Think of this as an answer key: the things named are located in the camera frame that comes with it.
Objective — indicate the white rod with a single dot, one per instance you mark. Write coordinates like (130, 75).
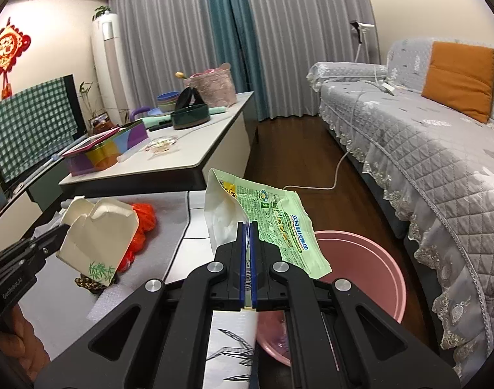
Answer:
(40, 168)

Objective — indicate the black television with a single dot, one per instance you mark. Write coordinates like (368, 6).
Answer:
(75, 97)

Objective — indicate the white paper takeout box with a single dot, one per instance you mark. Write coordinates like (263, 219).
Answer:
(101, 239)

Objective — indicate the grey curtain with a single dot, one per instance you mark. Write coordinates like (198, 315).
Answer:
(162, 28)

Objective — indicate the green checked cloth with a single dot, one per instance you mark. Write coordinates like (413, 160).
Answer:
(32, 125)

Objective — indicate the grey foam mat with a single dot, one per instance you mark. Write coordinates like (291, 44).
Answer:
(166, 227)

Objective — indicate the white coffee table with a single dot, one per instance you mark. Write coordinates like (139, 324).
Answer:
(198, 146)

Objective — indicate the white standing air conditioner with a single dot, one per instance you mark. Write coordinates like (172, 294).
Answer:
(109, 69)

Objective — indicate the red knot wall ornament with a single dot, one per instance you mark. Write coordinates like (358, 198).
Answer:
(6, 46)

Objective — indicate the red plastic bag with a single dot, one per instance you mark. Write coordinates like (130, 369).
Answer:
(143, 219)

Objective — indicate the person's left hand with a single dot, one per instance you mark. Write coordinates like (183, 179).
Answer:
(16, 344)

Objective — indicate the pink lace basket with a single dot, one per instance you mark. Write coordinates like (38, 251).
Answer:
(214, 85)

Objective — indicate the pink plastic basin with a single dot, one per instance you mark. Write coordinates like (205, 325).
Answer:
(352, 259)

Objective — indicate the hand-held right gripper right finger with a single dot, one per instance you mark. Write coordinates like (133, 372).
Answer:
(254, 267)

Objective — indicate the sofa with grey quilted cover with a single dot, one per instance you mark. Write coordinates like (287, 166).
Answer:
(433, 162)

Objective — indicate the mint green tray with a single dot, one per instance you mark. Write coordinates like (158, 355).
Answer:
(158, 121)

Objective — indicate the brown patterned cloth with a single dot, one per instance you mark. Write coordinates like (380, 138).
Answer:
(89, 283)

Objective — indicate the small yellow item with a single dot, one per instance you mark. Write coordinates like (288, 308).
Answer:
(180, 75)

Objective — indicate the bamboo plant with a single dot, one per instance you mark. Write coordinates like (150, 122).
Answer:
(88, 97)

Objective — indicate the television cabinet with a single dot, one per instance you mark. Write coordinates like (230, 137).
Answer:
(24, 202)

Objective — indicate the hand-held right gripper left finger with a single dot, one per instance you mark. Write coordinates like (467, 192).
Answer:
(243, 267)

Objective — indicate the stacked plastic bowls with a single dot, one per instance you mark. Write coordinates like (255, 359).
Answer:
(168, 100)

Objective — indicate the colourful box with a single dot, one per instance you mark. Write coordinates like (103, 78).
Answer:
(105, 150)

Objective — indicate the orange cushion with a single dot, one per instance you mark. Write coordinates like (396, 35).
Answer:
(459, 79)

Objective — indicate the leafy green plant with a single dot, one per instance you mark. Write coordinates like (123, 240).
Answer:
(102, 11)

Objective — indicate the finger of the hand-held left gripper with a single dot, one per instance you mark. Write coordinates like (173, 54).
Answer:
(52, 233)
(36, 253)

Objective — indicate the clear packet of trinkets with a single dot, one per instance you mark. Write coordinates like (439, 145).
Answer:
(162, 144)

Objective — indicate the green plastic package bag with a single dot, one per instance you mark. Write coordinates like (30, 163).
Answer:
(271, 219)

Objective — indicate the teal curtain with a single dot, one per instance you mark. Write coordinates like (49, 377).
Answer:
(239, 40)

